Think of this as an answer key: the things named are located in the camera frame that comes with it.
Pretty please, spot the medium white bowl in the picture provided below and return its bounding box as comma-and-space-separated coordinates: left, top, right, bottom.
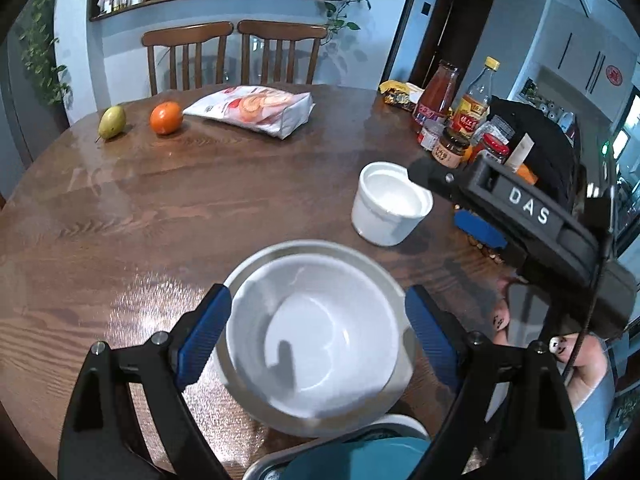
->
225, 254, 407, 418

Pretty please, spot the hanging green plant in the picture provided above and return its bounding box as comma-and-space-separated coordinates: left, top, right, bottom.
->
15, 0, 73, 108

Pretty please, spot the teal oval bowl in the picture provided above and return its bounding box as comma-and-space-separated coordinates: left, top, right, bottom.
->
287, 436, 432, 480

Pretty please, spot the person's right hand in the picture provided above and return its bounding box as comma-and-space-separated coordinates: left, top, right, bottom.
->
492, 277, 618, 413

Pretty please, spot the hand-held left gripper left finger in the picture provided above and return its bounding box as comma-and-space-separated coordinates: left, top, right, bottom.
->
57, 282, 233, 480

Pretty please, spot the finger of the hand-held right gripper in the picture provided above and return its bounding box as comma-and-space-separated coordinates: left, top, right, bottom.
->
407, 157, 476, 208
452, 208, 511, 252

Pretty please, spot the large white bowl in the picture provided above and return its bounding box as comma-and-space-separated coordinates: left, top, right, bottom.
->
215, 239, 416, 438

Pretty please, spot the white wall cabinet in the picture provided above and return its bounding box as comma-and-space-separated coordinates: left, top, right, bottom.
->
510, 0, 640, 126

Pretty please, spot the black bag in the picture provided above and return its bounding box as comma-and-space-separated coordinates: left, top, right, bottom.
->
487, 95, 586, 221

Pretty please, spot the trailing green plant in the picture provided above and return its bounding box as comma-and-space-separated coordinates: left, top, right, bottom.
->
320, 0, 373, 76

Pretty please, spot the wooden beaded trivet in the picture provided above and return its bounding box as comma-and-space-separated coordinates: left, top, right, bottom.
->
467, 240, 506, 266

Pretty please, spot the white tube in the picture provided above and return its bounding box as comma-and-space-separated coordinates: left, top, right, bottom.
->
504, 132, 535, 168

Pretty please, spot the red-labelled clear jar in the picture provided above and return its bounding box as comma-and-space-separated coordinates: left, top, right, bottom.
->
470, 115, 516, 163

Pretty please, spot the yellow snack packet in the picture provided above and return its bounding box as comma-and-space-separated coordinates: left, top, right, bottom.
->
378, 80, 426, 112

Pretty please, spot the dark wooden door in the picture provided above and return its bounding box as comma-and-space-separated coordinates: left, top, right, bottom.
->
395, 0, 498, 91

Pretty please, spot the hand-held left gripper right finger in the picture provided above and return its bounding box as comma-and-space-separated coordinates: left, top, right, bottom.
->
404, 284, 586, 480

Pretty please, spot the red ketchup bottle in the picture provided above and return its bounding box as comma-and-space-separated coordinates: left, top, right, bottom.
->
412, 60, 460, 133

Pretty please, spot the brown sauce jar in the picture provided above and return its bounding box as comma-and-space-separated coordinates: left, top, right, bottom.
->
431, 126, 471, 168

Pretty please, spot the black cable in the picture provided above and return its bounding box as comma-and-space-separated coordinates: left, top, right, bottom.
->
562, 145, 618, 386

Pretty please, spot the green pear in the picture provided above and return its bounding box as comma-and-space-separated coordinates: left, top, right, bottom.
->
96, 105, 127, 142

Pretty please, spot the wooden chair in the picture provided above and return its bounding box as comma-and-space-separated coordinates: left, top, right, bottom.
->
236, 19, 328, 86
141, 21, 234, 97

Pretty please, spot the small white cup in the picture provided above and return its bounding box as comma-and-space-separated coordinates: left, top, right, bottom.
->
351, 161, 434, 247

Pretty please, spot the yellow-capped vinegar bottle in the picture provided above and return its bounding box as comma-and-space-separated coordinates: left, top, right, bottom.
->
449, 56, 501, 140

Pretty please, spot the white snack bag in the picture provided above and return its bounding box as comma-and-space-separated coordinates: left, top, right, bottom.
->
182, 86, 316, 140

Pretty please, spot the blue patterned square plate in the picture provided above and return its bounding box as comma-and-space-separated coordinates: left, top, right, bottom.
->
244, 414, 432, 480

